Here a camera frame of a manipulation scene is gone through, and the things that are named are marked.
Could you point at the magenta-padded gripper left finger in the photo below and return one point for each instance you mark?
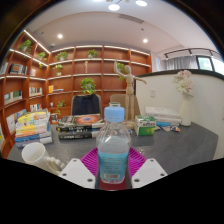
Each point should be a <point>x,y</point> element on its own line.
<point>78,173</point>

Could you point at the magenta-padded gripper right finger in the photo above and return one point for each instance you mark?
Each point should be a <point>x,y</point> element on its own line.
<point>148,173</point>

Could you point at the clear blue-capped water bottle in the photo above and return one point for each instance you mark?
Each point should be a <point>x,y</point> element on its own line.
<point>113,150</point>

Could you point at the stack of dark books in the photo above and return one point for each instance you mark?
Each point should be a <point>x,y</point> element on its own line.
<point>80,128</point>

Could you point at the green and white tissue box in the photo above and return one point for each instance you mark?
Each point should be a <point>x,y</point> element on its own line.
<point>145,126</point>

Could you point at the stack of white books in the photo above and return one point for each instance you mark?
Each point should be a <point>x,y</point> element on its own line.
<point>163,115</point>

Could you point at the stack of colourful books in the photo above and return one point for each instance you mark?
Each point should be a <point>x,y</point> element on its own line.
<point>33,128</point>

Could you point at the dark office chair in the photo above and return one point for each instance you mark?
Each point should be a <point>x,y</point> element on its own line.
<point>86,105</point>

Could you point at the white vase with flowers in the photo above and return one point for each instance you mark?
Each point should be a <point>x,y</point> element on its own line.
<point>185,111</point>

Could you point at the green and white carton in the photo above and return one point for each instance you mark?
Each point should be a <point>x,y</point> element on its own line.
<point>115,104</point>

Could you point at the tan chair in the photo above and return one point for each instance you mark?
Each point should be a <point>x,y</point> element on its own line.
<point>117,101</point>

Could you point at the wooden shelf unit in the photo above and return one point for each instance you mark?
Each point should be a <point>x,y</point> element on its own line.
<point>68,86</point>

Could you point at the wooden artist mannequin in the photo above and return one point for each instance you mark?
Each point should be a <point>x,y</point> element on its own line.
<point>129,86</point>

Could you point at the grey curtain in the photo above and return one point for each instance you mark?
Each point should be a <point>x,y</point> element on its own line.
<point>181,62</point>

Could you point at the window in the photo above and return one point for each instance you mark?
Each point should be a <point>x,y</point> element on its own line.
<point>206,63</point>

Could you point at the recessed ceiling light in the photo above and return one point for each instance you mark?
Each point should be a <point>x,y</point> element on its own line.
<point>145,40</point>
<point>60,36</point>

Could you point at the branched ceiling lamp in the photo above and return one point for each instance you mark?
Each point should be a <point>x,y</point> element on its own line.
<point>114,6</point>

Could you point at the white wall socket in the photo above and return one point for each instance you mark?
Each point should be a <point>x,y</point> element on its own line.
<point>152,93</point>

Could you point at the black track light rail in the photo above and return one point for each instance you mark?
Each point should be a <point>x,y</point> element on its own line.
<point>193,50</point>

